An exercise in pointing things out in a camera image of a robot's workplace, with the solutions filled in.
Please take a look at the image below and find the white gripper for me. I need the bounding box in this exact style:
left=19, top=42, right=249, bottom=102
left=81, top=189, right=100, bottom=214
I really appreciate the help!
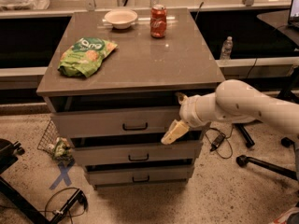
left=161, top=92, right=207, bottom=145

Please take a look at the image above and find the grey top drawer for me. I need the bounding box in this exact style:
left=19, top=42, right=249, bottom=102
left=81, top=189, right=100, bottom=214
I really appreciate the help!
left=51, top=106, right=180, bottom=138

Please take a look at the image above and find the grey drawer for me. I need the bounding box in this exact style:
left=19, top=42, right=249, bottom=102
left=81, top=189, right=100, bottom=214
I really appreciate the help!
left=85, top=164, right=194, bottom=186
left=51, top=106, right=180, bottom=138
left=72, top=141, right=202, bottom=166

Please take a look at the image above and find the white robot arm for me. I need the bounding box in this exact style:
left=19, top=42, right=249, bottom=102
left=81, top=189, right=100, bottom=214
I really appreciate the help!
left=161, top=79, right=299, bottom=145

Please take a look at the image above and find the grey middle drawer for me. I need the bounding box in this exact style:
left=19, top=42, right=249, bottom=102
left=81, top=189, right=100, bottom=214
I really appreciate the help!
left=72, top=141, right=202, bottom=166

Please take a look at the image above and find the grey bottom drawer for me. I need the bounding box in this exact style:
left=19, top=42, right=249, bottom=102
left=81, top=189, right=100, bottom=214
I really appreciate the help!
left=85, top=164, right=194, bottom=186

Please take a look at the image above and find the grey drawer cabinet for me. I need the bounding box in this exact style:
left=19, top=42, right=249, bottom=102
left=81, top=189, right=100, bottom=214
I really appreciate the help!
left=36, top=7, right=227, bottom=190

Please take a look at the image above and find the clear plastic water bottle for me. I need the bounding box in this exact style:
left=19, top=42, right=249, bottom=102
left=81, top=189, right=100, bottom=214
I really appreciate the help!
left=220, top=36, right=234, bottom=60

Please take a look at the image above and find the red soda can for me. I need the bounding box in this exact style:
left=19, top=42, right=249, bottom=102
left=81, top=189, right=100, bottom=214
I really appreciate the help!
left=150, top=4, right=167, bottom=38

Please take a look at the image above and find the green chip bag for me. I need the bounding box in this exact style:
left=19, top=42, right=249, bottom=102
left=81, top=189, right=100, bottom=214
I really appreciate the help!
left=58, top=37, right=118, bottom=77

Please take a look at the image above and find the white bowl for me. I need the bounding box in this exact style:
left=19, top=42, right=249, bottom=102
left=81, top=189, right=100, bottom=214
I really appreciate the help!
left=105, top=9, right=137, bottom=30

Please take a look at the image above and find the black office chair base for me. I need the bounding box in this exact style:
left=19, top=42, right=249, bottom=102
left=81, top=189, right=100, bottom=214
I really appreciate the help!
left=236, top=67, right=299, bottom=181

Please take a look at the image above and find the green crumpled snack bag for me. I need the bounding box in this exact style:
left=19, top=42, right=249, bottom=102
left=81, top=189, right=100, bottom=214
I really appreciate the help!
left=48, top=137, right=72, bottom=161

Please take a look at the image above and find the blue tape cross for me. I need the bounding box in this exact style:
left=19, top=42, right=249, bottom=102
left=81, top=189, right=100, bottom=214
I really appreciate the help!
left=50, top=160, right=75, bottom=190

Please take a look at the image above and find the black laptop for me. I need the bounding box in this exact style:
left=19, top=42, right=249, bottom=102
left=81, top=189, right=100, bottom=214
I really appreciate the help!
left=288, top=0, right=299, bottom=28

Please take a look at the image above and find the black stand left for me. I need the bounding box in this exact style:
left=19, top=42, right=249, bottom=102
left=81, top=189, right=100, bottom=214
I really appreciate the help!
left=0, top=138, right=89, bottom=224

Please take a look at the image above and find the wire mesh basket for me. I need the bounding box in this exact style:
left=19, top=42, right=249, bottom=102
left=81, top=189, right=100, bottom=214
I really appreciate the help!
left=37, top=121, right=59, bottom=154

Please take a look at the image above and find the black floor cable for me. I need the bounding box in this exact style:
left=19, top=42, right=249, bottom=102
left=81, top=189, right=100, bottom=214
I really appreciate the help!
left=0, top=187, right=89, bottom=224

